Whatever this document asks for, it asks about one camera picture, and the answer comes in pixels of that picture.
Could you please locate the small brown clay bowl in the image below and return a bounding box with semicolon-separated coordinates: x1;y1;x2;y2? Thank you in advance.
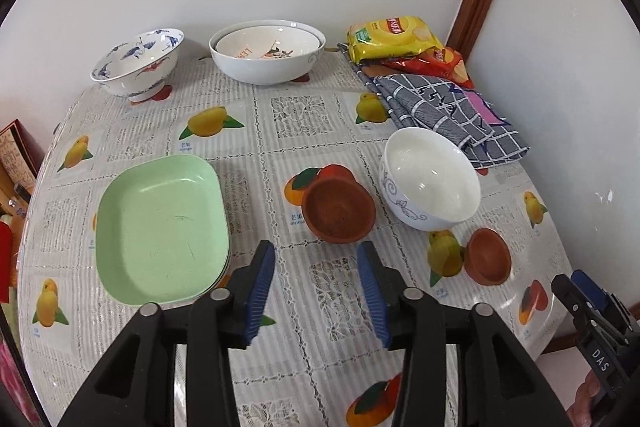
464;228;512;286

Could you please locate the light green square plate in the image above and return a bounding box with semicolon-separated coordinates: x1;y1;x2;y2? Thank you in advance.
94;155;230;307

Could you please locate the teal square plate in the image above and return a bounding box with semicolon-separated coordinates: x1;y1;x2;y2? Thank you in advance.
196;253;231;297

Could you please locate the person's right hand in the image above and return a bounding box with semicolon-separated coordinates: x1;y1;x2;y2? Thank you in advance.
566;371;601;427

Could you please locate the fruit print tablecloth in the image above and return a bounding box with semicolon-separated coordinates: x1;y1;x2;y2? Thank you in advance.
16;48;574;427

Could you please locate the red paper bag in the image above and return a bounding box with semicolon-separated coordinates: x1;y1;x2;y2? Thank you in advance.
0;221;13;303

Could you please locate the plain white bowl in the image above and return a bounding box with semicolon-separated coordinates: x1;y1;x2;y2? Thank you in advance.
378;127;482;232

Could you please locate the patterned red book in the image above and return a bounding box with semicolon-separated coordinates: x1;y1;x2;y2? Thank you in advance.
1;119;44;188

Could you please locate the grey checked cloth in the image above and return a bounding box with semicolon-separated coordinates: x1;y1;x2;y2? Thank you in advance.
352;64;529;169

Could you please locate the red chips bag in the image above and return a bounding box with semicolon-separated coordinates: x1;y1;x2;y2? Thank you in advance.
382;46;474;89

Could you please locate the blue patterned white bowl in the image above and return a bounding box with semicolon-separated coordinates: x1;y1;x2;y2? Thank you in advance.
90;28;184;103

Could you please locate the large white bowl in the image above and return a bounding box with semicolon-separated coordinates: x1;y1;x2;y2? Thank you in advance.
208;20;326;86

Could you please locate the yellow chips bag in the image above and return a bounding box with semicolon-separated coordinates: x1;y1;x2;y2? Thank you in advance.
347;16;444;64

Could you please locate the lemon print inner bowl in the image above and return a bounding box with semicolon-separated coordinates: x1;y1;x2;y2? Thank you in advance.
214;25;320;60

